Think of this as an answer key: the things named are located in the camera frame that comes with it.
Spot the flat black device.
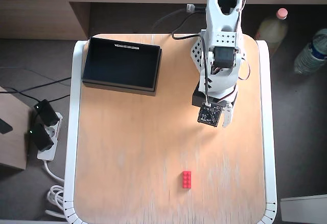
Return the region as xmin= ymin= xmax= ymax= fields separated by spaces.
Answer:
xmin=0 ymin=118 xmax=13 ymax=135

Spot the white power strip cable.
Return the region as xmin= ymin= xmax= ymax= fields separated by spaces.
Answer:
xmin=43 ymin=159 xmax=67 ymax=220

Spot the black open box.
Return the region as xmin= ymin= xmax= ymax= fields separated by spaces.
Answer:
xmin=81 ymin=36 xmax=164 ymax=97

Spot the thin black camera cable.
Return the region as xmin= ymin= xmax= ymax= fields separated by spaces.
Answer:
xmin=171 ymin=7 xmax=209 ymax=106

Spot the long black floor cable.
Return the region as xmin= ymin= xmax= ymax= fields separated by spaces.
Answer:
xmin=0 ymin=77 xmax=72 ymax=94

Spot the white box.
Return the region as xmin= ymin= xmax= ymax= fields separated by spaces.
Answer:
xmin=279 ymin=194 xmax=327 ymax=224

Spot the brown wooden side furniture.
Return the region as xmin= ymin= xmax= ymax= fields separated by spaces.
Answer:
xmin=0 ymin=85 xmax=32 ymax=172

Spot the short black adapter cable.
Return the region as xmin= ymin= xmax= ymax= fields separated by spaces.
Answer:
xmin=47 ymin=94 xmax=71 ymax=104

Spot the wooden bed frame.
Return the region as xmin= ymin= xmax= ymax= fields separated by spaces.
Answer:
xmin=0 ymin=0 xmax=327 ymax=40

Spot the clear plastic water bottle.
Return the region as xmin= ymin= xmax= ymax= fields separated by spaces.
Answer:
xmin=293 ymin=28 xmax=327 ymax=75

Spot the black wrist camera circuit board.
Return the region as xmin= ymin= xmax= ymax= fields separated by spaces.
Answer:
xmin=197 ymin=101 xmax=222 ymax=127

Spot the black power adapter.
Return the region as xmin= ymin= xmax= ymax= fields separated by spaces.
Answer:
xmin=27 ymin=123 xmax=54 ymax=152
xmin=34 ymin=100 xmax=59 ymax=126

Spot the thick cable with silver plug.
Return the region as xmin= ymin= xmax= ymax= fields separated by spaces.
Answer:
xmin=152 ymin=3 xmax=207 ymax=30

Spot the yellow bottle with pink cap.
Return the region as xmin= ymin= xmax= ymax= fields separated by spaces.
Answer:
xmin=255 ymin=8 xmax=289 ymax=53

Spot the white power strip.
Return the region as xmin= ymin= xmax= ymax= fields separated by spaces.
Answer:
xmin=37 ymin=113 xmax=63 ymax=161

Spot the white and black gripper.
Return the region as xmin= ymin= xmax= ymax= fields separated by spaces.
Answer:
xmin=192 ymin=86 xmax=239 ymax=128

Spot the red lego block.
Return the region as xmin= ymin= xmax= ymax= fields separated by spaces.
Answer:
xmin=181 ymin=170 xmax=193 ymax=189

